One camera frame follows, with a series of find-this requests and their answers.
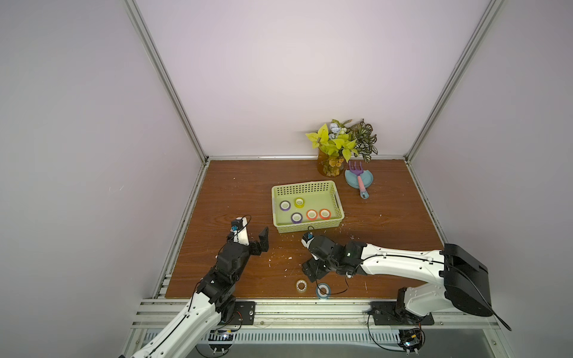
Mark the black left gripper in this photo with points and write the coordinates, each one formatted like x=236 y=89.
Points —
x=261 y=242

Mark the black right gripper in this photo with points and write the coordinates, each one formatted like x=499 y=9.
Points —
x=316 y=260

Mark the clear tape roll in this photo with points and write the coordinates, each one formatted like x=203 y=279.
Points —
x=301 y=286

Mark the blue tape roll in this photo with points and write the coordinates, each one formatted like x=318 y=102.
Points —
x=323 y=291

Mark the purple tape roll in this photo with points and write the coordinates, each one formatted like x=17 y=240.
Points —
x=285 y=205
x=296 y=218

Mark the red tape roll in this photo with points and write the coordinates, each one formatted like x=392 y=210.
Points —
x=312 y=215
x=325 y=214

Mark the yellow tape roll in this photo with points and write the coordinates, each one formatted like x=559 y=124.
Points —
x=299 y=202

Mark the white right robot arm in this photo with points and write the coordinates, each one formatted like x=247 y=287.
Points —
x=450 y=277

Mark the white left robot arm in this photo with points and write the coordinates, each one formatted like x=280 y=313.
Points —
x=213 y=301

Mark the green perforated storage basket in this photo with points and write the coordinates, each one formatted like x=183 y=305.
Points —
x=317 y=195

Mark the left controller board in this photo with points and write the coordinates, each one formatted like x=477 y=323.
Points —
x=220 y=342

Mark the controller board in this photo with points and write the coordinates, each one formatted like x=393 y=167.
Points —
x=411 y=340
x=220 y=342

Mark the purple pink toy rake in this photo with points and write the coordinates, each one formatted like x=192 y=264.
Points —
x=356 y=168

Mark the right controller board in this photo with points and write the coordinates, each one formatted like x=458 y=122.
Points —
x=411 y=340

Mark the amber vase with flowers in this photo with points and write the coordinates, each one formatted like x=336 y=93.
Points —
x=339 y=142

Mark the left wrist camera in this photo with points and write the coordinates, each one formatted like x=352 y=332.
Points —
x=237 y=225

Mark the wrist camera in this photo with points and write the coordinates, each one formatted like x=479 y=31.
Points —
x=237 y=225
x=307 y=239

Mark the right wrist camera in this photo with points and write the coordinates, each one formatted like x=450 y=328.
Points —
x=307 y=239

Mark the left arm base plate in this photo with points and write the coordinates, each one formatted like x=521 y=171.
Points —
x=239 y=313

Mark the aluminium front rail frame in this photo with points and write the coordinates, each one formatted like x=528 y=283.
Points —
x=314 y=321

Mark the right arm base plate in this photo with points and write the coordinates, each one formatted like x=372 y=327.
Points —
x=386 y=313

